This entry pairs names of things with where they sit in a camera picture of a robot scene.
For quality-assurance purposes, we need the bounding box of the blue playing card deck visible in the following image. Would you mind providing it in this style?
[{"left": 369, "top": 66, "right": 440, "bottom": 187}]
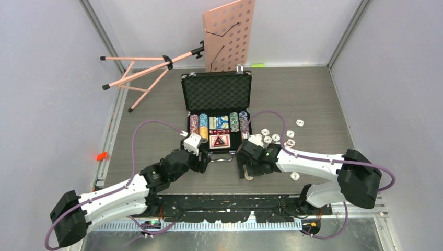
[{"left": 208, "top": 116, "right": 229, "bottom": 130}]

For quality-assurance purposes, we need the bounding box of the red white chip stack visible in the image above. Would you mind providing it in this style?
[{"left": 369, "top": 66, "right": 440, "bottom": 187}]
[{"left": 189, "top": 114, "right": 199, "bottom": 134}]

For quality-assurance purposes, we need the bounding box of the black poker set case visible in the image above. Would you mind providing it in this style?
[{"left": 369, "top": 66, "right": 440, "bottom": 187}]
[{"left": 181, "top": 70, "right": 252, "bottom": 161}]

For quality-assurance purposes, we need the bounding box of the white poker chip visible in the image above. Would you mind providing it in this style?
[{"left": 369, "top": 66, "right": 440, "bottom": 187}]
[
  {"left": 286, "top": 130, "right": 295, "bottom": 138},
  {"left": 271, "top": 134, "right": 281, "bottom": 142},
  {"left": 261, "top": 128, "right": 270, "bottom": 136},
  {"left": 295, "top": 119, "right": 304, "bottom": 127},
  {"left": 263, "top": 136, "right": 273, "bottom": 144}
]

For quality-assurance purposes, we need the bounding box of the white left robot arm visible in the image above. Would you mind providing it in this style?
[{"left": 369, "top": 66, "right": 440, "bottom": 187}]
[{"left": 45, "top": 149, "right": 211, "bottom": 250}]

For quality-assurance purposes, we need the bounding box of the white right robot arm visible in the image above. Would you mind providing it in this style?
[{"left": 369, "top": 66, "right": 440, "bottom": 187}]
[{"left": 236, "top": 140, "right": 382, "bottom": 215}]

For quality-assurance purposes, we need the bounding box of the red playing card deck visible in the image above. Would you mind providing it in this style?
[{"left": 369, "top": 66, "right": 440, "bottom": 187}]
[{"left": 209, "top": 134, "right": 231, "bottom": 149}]

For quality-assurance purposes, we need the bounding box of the blue yellow chip stack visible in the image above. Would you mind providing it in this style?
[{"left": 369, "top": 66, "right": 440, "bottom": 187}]
[{"left": 199, "top": 113, "right": 209, "bottom": 143}]

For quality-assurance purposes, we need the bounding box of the green white chip stack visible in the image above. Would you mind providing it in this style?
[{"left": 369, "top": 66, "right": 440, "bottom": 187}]
[{"left": 229, "top": 112, "right": 240, "bottom": 132}]

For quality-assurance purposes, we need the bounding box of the blue red chip stack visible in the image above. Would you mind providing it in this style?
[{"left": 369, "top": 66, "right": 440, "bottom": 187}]
[{"left": 239, "top": 111, "right": 249, "bottom": 140}]

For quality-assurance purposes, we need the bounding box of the orange clip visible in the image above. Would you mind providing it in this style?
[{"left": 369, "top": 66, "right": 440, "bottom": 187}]
[{"left": 96, "top": 151, "right": 108, "bottom": 162}]

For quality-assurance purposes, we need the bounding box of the pink music stand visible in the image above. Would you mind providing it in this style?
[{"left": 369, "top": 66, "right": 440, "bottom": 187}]
[{"left": 100, "top": 1, "right": 255, "bottom": 112}]

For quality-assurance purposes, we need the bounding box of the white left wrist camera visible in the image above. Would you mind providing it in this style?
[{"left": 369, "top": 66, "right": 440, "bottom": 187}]
[{"left": 180, "top": 131, "right": 202, "bottom": 156}]

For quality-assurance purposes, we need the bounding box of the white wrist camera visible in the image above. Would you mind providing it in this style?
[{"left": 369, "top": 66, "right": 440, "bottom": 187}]
[
  {"left": 180, "top": 131, "right": 202, "bottom": 156},
  {"left": 248, "top": 134, "right": 264, "bottom": 147}
]

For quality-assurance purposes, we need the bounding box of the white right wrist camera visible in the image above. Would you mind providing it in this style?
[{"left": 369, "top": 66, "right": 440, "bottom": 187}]
[{"left": 248, "top": 134, "right": 264, "bottom": 147}]

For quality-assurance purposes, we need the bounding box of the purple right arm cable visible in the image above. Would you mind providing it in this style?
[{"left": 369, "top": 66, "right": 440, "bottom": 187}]
[{"left": 243, "top": 110, "right": 396, "bottom": 241}]

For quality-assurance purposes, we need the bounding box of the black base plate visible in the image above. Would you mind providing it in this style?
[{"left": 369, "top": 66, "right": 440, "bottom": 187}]
[{"left": 140, "top": 194, "right": 332, "bottom": 223}]

